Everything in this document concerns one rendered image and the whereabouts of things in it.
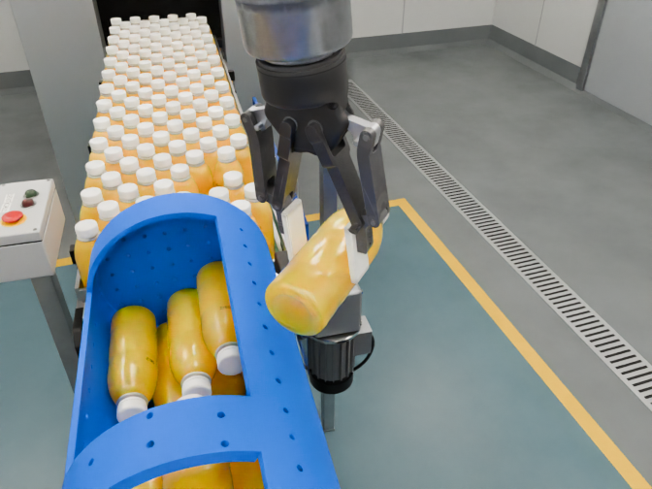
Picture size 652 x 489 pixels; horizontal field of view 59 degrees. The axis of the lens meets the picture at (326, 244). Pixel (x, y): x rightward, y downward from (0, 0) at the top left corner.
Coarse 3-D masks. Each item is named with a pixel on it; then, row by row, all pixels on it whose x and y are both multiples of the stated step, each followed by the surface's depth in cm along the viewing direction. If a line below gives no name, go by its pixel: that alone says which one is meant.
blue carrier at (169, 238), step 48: (96, 240) 88; (144, 240) 90; (192, 240) 92; (240, 240) 82; (96, 288) 91; (144, 288) 95; (240, 288) 72; (96, 336) 85; (240, 336) 64; (288, 336) 73; (96, 384) 79; (288, 384) 63; (96, 432) 74; (144, 432) 53; (192, 432) 52; (240, 432) 53; (288, 432) 56; (96, 480) 51; (144, 480) 51; (288, 480) 51; (336, 480) 59
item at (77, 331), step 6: (276, 228) 139; (276, 234) 137; (276, 240) 135; (78, 300) 118; (78, 306) 117; (84, 306) 116; (78, 312) 115; (78, 318) 114; (78, 324) 112; (78, 330) 111; (78, 336) 111; (300, 336) 132; (306, 336) 125; (78, 342) 111; (78, 348) 112; (78, 354) 112
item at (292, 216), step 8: (296, 200) 60; (288, 208) 59; (296, 208) 59; (288, 216) 58; (296, 216) 60; (288, 224) 59; (296, 224) 60; (304, 224) 62; (288, 232) 59; (296, 232) 60; (304, 232) 62; (288, 240) 60; (296, 240) 61; (304, 240) 62; (288, 248) 61; (296, 248) 61; (288, 256) 62
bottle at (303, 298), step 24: (336, 216) 63; (312, 240) 60; (336, 240) 60; (288, 264) 59; (312, 264) 57; (336, 264) 58; (288, 288) 55; (312, 288) 55; (336, 288) 57; (288, 312) 58; (312, 312) 55
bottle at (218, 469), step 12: (192, 468) 55; (204, 468) 56; (216, 468) 56; (228, 468) 58; (168, 480) 56; (180, 480) 55; (192, 480) 54; (204, 480) 55; (216, 480) 55; (228, 480) 56
